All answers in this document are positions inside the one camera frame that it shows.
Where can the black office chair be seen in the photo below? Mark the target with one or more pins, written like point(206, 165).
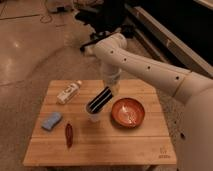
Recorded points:
point(103, 18)

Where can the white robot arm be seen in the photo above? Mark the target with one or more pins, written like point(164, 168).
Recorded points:
point(193, 90)

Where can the blue sponge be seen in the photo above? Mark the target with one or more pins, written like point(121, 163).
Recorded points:
point(49, 123)

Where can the red chili pepper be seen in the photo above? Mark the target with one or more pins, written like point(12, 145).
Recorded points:
point(69, 135)

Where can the orange bowl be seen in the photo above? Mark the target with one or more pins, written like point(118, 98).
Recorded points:
point(128, 112)

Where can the white plastic bottle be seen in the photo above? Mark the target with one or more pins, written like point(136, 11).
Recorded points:
point(64, 96)

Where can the long grey wall rail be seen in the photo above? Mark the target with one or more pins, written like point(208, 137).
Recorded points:
point(177, 47)

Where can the wooden table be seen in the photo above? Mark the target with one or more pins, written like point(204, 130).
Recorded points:
point(103, 142)

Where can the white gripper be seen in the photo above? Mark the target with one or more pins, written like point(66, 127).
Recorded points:
point(112, 82)

